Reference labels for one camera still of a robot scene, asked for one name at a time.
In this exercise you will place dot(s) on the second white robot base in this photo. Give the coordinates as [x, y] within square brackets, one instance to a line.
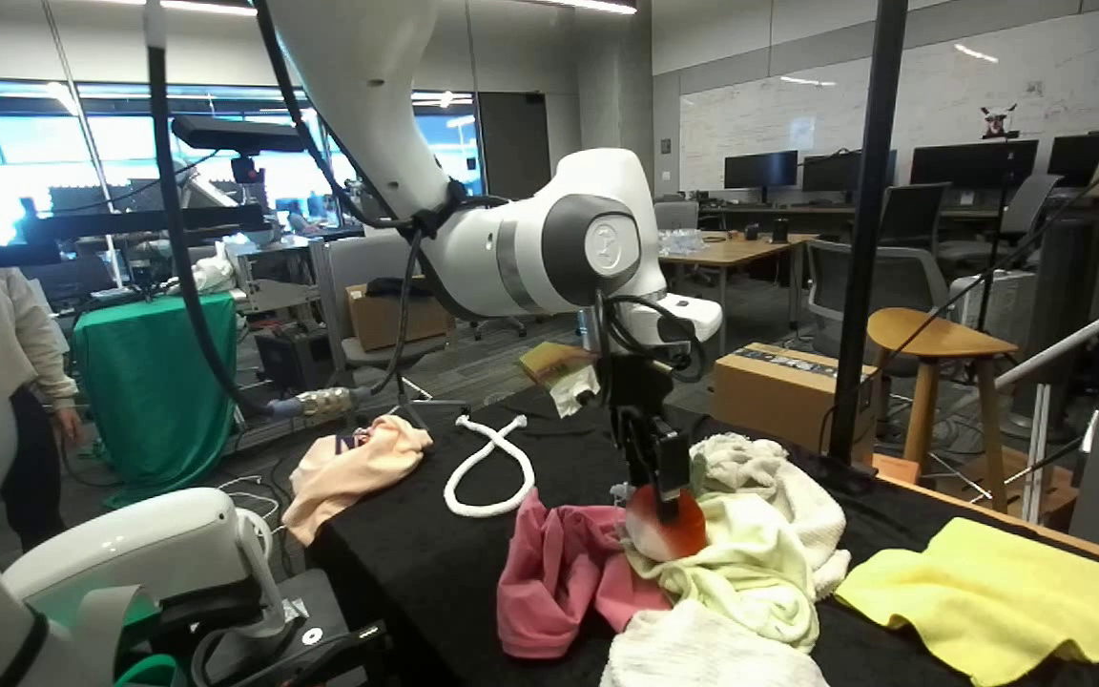
[166, 593]

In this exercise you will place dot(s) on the black table cloth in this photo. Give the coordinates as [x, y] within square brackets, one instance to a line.
[428, 577]

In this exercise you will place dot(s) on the red white ball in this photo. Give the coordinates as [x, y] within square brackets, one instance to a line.
[664, 535]

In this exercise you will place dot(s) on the black vertical pole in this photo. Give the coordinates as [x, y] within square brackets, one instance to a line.
[863, 247]

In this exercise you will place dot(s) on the white shirt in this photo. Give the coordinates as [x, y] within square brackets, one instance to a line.
[760, 469]

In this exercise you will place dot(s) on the pink cloth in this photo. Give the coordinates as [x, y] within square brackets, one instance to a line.
[561, 565]

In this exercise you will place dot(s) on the yellow cloth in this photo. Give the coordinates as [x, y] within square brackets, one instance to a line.
[984, 600]

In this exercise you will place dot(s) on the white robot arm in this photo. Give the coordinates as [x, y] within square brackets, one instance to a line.
[582, 241]

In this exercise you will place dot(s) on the person in beige top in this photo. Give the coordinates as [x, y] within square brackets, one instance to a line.
[44, 408]

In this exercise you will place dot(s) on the cardboard box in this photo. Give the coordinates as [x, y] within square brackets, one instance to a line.
[778, 391]

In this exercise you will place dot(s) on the pale green cloth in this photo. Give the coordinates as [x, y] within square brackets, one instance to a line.
[748, 569]

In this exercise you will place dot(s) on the white towel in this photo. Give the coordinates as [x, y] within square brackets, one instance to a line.
[692, 647]

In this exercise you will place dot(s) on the wooden stool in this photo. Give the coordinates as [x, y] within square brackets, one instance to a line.
[934, 342]

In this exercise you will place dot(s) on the peach cloth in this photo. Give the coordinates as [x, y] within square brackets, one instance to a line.
[334, 474]

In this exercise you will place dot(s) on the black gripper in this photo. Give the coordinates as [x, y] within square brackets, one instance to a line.
[650, 445]

